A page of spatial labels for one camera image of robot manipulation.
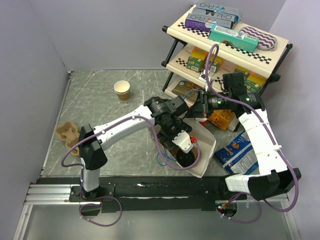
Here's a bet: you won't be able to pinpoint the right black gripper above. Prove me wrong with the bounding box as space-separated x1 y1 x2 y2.
185 88 232 118

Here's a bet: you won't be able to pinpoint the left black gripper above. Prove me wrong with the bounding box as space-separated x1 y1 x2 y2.
157 118 192 150

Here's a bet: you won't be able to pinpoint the paper takeout bag blue handles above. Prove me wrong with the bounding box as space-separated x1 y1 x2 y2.
154 118 217 178

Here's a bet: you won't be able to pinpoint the cardboard cup carrier tray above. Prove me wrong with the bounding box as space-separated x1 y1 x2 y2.
159 140 179 157

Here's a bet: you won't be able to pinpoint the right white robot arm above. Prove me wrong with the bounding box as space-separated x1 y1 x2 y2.
186 72 301 203

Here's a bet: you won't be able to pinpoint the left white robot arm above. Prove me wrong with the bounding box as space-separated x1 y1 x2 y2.
79 96 194 201

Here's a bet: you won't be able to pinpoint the red cup with stirrers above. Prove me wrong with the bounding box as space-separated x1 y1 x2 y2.
195 114 208 127

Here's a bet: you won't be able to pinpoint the brown snack bag under shelf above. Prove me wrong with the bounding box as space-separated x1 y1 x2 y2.
171 80 201 102

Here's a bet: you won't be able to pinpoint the green yellow box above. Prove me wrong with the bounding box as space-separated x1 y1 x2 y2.
186 47 208 73
244 71 267 93
208 54 225 73
234 65 251 78

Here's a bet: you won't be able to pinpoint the green yellow box far left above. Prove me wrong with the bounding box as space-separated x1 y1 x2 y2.
186 47 208 73

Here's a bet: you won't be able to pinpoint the stack of brown paper cups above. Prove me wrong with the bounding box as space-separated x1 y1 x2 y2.
113 80 131 102

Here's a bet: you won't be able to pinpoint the blue snack bag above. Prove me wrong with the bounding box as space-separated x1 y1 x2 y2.
214 131 259 175

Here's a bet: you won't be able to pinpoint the green yellow box far right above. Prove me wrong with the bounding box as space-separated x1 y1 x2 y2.
244 71 267 93

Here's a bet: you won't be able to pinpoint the two tier checkered shelf rack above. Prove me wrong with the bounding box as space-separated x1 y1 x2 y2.
161 13 293 97

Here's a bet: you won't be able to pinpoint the teal long box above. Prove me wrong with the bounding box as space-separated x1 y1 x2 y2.
208 24 259 53

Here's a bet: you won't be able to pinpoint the purple R&O box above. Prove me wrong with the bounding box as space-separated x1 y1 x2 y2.
184 13 213 32

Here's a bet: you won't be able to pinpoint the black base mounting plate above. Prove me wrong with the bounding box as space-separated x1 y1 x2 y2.
68 176 247 214

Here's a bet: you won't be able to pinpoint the purple wavy pouch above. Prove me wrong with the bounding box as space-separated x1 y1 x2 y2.
240 26 277 51

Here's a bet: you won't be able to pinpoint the dark grey R&O box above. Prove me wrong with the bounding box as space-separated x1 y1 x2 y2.
191 8 243 29

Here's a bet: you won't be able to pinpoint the grey R&O box top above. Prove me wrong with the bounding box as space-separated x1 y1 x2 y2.
195 2 242 17

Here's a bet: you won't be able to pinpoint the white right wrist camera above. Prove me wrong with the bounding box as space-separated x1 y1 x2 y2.
198 69 215 82

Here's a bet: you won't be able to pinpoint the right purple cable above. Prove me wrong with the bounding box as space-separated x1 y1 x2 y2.
205 44 300 223

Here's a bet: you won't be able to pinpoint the aluminium rail frame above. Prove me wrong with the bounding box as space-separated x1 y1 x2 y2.
14 146 300 240

